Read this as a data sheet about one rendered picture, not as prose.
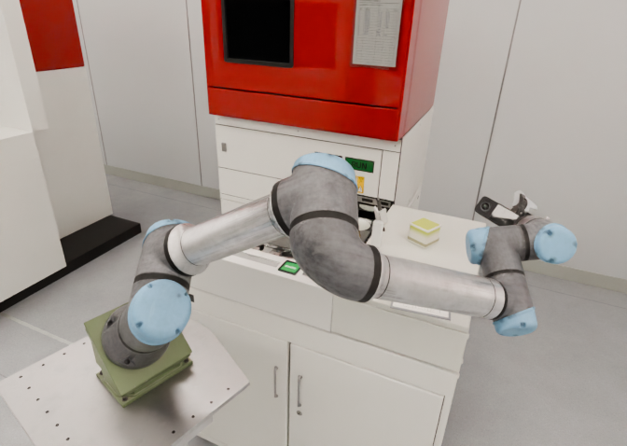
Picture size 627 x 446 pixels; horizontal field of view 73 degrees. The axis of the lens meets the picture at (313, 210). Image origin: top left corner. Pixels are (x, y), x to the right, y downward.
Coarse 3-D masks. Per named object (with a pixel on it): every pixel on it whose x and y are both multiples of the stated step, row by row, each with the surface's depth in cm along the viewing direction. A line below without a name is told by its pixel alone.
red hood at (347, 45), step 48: (240, 0) 155; (288, 0) 147; (336, 0) 140; (384, 0) 134; (432, 0) 156; (240, 48) 162; (288, 48) 154; (336, 48) 146; (384, 48) 140; (432, 48) 176; (240, 96) 169; (288, 96) 161; (336, 96) 153; (384, 96) 146; (432, 96) 203
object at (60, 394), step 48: (192, 336) 116; (0, 384) 100; (48, 384) 100; (96, 384) 101; (192, 384) 102; (240, 384) 102; (48, 432) 89; (96, 432) 90; (144, 432) 90; (192, 432) 93
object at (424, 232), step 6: (414, 222) 136; (420, 222) 136; (426, 222) 137; (432, 222) 137; (414, 228) 135; (420, 228) 133; (426, 228) 133; (432, 228) 133; (438, 228) 134; (414, 234) 136; (420, 234) 134; (426, 234) 132; (432, 234) 134; (438, 234) 136; (414, 240) 136; (420, 240) 135; (426, 240) 133; (432, 240) 135; (438, 240) 138; (426, 246) 134
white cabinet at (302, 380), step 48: (192, 288) 137; (240, 336) 136; (288, 336) 127; (336, 336) 120; (288, 384) 137; (336, 384) 127; (384, 384) 119; (432, 384) 112; (240, 432) 157; (288, 432) 148; (336, 432) 135; (384, 432) 126; (432, 432) 118
